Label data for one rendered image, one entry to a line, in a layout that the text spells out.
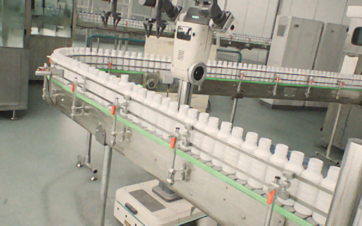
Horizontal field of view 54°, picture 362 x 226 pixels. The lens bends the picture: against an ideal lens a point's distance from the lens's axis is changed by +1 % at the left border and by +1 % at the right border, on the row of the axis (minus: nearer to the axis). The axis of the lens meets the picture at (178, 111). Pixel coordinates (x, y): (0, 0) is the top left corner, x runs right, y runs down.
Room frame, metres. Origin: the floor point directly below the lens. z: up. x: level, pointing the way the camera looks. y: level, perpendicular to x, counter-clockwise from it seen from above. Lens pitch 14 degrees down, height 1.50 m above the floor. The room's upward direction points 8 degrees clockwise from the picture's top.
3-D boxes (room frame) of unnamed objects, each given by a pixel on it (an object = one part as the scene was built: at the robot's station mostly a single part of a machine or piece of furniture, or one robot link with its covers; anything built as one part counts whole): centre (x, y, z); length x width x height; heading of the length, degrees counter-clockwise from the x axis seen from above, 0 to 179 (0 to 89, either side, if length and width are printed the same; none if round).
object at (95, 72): (1.99, 0.50, 1.08); 0.06 x 0.06 x 0.17
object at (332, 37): (7.96, -2.99, 0.96); 0.82 x 0.50 x 1.91; 114
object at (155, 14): (1.87, 0.19, 1.51); 0.10 x 0.07 x 0.07; 131
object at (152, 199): (2.38, -0.02, 0.24); 0.68 x 0.53 x 0.41; 132
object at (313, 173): (0.98, -0.42, 1.08); 0.06 x 0.06 x 0.17
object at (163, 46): (6.13, 0.13, 0.59); 1.10 x 0.62 x 1.18; 114
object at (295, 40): (7.59, -2.17, 0.96); 0.82 x 0.50 x 1.91; 114
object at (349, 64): (4.86, -2.16, 1.22); 0.23 x 0.04 x 0.32; 24
